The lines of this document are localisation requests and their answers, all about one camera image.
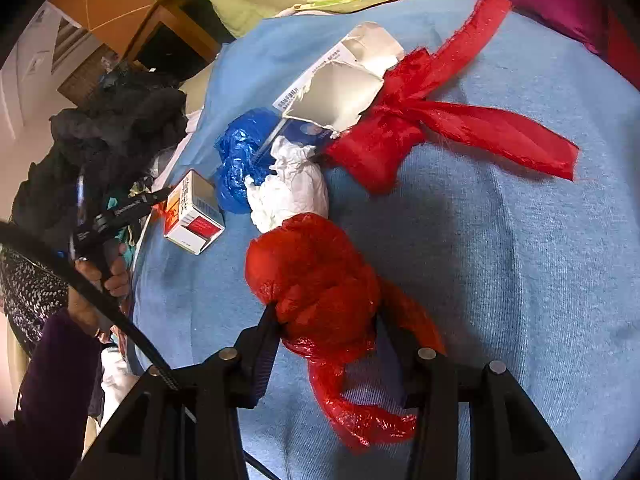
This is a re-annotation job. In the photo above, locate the red plastic bag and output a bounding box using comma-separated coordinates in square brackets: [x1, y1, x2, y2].
[245, 212, 445, 451]

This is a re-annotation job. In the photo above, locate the white plastic bag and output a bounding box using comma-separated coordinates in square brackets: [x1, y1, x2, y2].
[244, 136, 329, 233]

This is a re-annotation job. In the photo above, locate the black white dotted garment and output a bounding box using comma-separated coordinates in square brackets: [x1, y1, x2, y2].
[1, 246, 67, 356]

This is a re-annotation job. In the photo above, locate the red fabric ribbon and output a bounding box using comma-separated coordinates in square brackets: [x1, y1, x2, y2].
[326, 0, 579, 195]

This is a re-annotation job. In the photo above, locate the blue plastic bag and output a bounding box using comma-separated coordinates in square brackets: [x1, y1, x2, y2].
[214, 108, 284, 214]

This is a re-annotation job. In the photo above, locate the red Nilrich paper bag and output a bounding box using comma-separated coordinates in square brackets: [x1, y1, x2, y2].
[605, 8, 640, 89]

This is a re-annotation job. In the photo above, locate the red white small box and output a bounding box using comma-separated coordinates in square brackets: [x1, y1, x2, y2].
[163, 169, 226, 255]

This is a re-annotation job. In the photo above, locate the black clothes pile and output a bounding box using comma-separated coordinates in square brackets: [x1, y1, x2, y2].
[11, 68, 188, 250]

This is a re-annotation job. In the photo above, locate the light blue towel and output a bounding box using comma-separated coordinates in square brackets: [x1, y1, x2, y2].
[132, 0, 639, 479]

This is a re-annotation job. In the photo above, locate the blue white toothpaste box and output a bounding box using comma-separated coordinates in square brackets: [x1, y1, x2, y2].
[254, 22, 405, 160]

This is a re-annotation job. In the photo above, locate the person left hand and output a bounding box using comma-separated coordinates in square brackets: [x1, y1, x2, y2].
[67, 242, 132, 338]

